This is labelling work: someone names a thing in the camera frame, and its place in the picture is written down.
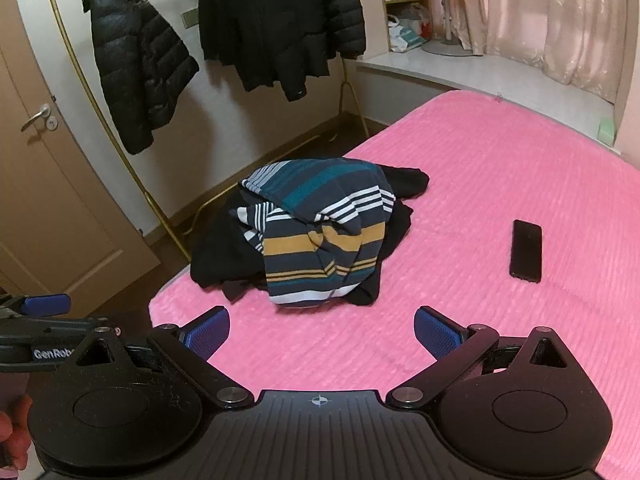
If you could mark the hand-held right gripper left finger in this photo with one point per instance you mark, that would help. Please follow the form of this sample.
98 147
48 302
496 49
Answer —
210 334

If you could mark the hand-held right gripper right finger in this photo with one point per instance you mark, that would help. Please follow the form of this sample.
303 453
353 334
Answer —
436 334

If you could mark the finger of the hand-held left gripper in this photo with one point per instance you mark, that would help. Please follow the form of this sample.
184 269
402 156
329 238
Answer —
47 305

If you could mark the striped knit sweater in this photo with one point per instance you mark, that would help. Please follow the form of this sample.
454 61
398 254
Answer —
310 255

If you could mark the black clothes pile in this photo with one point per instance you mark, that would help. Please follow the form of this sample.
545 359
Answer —
215 255

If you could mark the gold clothes rack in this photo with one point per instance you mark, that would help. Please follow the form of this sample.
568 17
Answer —
169 228

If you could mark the person's left hand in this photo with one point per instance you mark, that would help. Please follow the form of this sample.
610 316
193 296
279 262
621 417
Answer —
12 435

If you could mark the beige door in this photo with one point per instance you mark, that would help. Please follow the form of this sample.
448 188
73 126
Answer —
60 200

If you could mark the black smartphone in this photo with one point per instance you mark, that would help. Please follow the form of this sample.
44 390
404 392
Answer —
526 250

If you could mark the pink bed blanket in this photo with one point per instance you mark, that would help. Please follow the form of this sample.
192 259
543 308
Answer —
500 185

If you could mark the black hooded puffer jacket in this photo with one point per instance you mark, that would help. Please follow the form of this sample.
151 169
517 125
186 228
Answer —
135 60

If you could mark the small green box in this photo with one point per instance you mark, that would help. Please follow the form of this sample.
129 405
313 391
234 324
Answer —
606 130

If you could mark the standing fan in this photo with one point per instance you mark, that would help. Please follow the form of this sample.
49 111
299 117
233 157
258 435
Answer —
450 47

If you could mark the white plastic bag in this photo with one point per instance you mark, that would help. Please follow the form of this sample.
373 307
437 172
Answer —
407 35

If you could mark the large black puffer jacket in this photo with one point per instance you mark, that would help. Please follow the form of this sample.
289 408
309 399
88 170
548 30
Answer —
270 20

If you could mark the pink curtain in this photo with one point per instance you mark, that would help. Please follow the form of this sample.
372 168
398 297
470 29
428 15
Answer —
550 20

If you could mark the wall switch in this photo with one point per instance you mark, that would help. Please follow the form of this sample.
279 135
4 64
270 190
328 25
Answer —
190 19

